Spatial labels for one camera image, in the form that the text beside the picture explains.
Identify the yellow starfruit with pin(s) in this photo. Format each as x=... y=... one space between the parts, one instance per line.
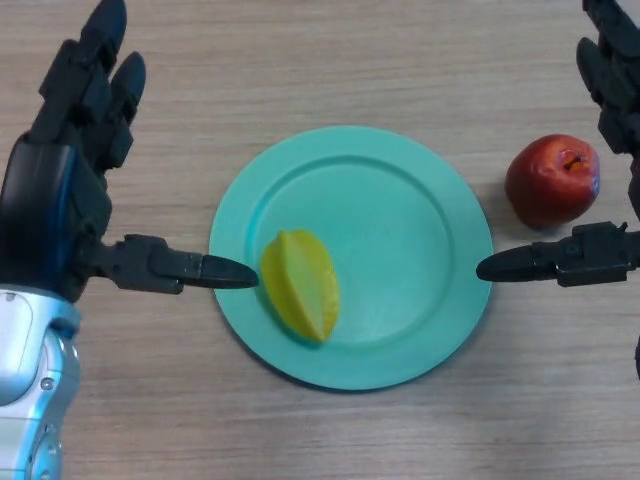
x=302 y=285

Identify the red apple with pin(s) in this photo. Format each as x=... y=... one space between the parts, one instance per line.
x=547 y=182

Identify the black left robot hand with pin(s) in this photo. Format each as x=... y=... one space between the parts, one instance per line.
x=55 y=215

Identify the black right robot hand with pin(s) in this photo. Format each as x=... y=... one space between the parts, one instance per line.
x=600 y=255

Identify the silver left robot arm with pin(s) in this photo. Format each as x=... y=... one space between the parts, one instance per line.
x=35 y=380

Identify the green round plate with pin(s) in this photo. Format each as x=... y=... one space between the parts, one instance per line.
x=395 y=260

